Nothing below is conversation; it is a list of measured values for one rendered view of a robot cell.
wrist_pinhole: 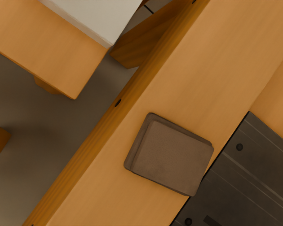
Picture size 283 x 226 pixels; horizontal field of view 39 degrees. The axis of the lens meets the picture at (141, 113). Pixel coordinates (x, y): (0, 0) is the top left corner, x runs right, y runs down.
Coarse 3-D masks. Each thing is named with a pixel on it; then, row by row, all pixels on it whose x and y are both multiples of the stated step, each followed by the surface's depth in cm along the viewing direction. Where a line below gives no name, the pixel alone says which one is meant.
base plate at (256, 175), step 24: (240, 144) 55; (264, 144) 56; (216, 168) 54; (240, 168) 55; (264, 168) 56; (216, 192) 55; (240, 192) 55; (264, 192) 56; (192, 216) 54; (216, 216) 55; (240, 216) 56; (264, 216) 57
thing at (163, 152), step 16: (144, 128) 50; (160, 128) 49; (176, 128) 51; (144, 144) 49; (160, 144) 49; (176, 144) 50; (192, 144) 50; (208, 144) 51; (128, 160) 50; (144, 160) 49; (160, 160) 49; (176, 160) 50; (192, 160) 50; (208, 160) 51; (144, 176) 49; (160, 176) 49; (176, 176) 50; (192, 176) 50; (192, 192) 50
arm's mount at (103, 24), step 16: (48, 0) 49; (64, 0) 49; (80, 0) 49; (96, 0) 50; (112, 0) 50; (128, 0) 51; (64, 16) 51; (80, 16) 49; (96, 16) 50; (112, 16) 50; (128, 16) 51; (96, 32) 50; (112, 32) 50
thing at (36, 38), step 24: (0, 0) 51; (24, 0) 52; (0, 24) 51; (24, 24) 52; (48, 24) 53; (0, 48) 51; (24, 48) 52; (48, 48) 53; (72, 48) 54; (96, 48) 54; (48, 72) 53; (72, 72) 54; (72, 96) 54
